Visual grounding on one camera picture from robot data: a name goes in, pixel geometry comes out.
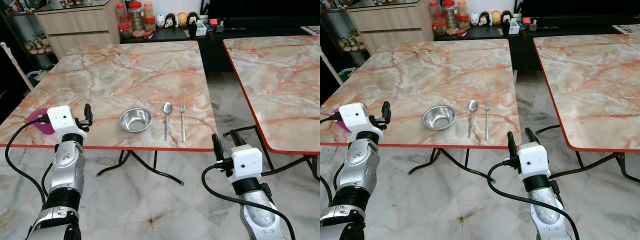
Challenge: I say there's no stainless steel bowl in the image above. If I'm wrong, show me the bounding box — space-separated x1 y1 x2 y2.
421 104 457 132
118 107 153 134

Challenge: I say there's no stainless steel fork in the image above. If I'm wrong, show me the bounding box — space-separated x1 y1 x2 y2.
178 102 187 143
483 100 492 141

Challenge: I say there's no purple plastic bowl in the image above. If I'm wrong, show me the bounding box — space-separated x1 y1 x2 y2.
334 111 351 133
26 107 55 136

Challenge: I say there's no stainless steel spoon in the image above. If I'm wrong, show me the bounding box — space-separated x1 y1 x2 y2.
162 102 173 141
466 99 479 139

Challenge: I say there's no row of small shelf figurines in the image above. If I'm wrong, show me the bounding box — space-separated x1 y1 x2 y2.
339 29 366 52
25 32 53 55

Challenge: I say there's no light wooden cabinet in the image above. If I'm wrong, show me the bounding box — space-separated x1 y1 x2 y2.
34 0 121 58
346 0 435 53

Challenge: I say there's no dark display shelf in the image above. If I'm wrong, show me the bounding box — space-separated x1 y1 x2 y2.
0 0 58 108
320 0 363 101

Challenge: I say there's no slim red lid jar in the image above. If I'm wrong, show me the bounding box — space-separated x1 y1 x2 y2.
429 1 444 36
116 2 129 38

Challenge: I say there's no large red lid jar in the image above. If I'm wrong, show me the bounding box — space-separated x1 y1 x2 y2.
443 0 460 33
128 1 146 36

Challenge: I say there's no orange plastic jar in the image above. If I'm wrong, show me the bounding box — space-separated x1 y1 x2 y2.
457 0 471 30
143 1 156 32

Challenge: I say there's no black television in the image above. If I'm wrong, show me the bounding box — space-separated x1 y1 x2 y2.
520 0 640 28
207 0 321 31

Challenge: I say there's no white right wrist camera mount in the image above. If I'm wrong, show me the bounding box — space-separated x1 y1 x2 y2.
517 142 552 178
230 146 264 180

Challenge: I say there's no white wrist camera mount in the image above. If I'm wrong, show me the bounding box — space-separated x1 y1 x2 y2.
46 105 87 142
517 142 552 178
230 146 264 180
338 102 383 138

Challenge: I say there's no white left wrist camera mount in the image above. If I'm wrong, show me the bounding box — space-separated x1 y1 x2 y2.
338 102 383 138
46 105 87 142

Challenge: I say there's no black metal table leg frame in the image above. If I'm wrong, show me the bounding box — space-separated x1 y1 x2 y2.
96 149 184 186
223 125 321 182
407 147 493 181
535 124 640 183

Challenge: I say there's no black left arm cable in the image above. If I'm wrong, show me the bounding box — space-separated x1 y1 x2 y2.
4 116 53 207
320 114 346 203

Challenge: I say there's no white mop handle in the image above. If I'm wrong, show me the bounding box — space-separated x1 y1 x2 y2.
320 52 345 86
0 42 35 91

